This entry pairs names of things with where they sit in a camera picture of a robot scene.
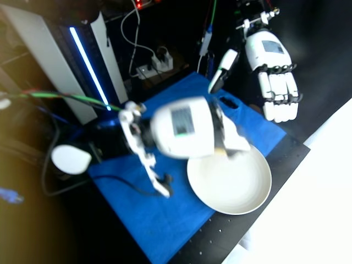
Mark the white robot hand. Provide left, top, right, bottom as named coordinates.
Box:
left=150, top=95, right=253, bottom=161
left=207, top=29, right=304, bottom=124

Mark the white round plate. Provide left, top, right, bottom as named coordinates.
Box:
left=186, top=144, right=273, bottom=216

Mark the white adapter with blue plug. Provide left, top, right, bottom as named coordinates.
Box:
left=199, top=23, right=215, bottom=57

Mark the white power strip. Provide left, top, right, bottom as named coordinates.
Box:
left=135, top=53, right=174, bottom=81

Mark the blue cloth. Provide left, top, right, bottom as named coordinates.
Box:
left=87, top=71, right=287, bottom=264

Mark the red lit electronics board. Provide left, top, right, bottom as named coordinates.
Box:
left=134, top=0, right=163, bottom=9

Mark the white tower with blue light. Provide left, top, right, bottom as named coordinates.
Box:
left=0, top=4, right=129, bottom=124

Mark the green thin cable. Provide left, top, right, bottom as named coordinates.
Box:
left=210, top=0, right=218, bottom=27

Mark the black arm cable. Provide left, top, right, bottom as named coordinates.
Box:
left=40, top=118, right=167, bottom=198

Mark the white power cable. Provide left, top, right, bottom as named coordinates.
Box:
left=120, top=0, right=166, bottom=79

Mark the green and red wire bundle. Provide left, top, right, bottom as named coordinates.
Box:
left=0, top=89, right=123, bottom=112

